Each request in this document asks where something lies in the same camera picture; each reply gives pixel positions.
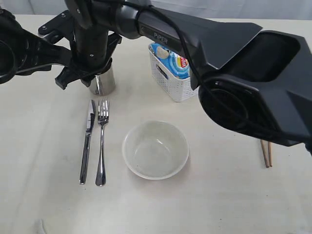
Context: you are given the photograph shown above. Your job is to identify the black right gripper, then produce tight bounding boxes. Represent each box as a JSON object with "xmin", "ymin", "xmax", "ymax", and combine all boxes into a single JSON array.
[{"xmin": 55, "ymin": 24, "xmax": 122, "ymax": 90}]

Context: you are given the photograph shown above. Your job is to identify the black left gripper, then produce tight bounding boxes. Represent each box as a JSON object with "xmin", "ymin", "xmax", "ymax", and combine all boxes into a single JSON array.
[{"xmin": 0, "ymin": 9, "xmax": 72, "ymax": 84}]

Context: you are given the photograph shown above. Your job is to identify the silver metal cup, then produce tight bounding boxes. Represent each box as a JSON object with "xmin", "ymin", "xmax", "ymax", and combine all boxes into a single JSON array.
[{"xmin": 89, "ymin": 66, "xmax": 116, "ymax": 96}]

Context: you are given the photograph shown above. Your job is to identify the silver metal fork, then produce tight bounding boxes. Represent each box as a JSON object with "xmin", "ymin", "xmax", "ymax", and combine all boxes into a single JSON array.
[{"xmin": 95, "ymin": 98, "xmax": 109, "ymax": 187}]

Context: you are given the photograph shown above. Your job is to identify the silver table knife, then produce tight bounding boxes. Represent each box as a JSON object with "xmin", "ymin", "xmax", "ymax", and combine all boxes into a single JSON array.
[{"xmin": 79, "ymin": 100, "xmax": 96, "ymax": 185}]

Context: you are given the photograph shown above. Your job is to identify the blue chips snack bag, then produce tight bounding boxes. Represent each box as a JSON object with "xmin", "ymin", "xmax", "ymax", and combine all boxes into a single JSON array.
[{"xmin": 149, "ymin": 43, "xmax": 190, "ymax": 79}]

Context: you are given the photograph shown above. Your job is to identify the speckled white bowl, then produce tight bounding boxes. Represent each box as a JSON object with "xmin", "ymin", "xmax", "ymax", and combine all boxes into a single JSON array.
[{"xmin": 122, "ymin": 120, "xmax": 190, "ymax": 180}]

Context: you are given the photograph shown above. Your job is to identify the wooden chopstick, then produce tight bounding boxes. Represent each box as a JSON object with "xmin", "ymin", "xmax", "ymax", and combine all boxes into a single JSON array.
[
  {"xmin": 268, "ymin": 142, "xmax": 273, "ymax": 167},
  {"xmin": 260, "ymin": 140, "xmax": 270, "ymax": 168}
]

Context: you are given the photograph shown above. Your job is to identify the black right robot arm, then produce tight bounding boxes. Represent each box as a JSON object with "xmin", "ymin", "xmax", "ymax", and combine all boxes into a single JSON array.
[{"xmin": 65, "ymin": 0, "xmax": 312, "ymax": 151}]

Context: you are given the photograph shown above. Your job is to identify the white perforated plastic basket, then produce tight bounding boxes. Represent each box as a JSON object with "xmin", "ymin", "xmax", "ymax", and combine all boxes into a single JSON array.
[{"xmin": 149, "ymin": 49, "xmax": 198, "ymax": 102}]

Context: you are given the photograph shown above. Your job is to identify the grey backdrop curtain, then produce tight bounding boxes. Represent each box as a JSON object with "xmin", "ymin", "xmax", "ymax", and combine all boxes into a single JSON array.
[{"xmin": 0, "ymin": 0, "xmax": 312, "ymax": 20}]

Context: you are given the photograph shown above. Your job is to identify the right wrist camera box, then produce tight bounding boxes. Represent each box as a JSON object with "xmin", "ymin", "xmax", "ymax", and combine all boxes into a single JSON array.
[{"xmin": 38, "ymin": 10, "xmax": 74, "ymax": 44}]

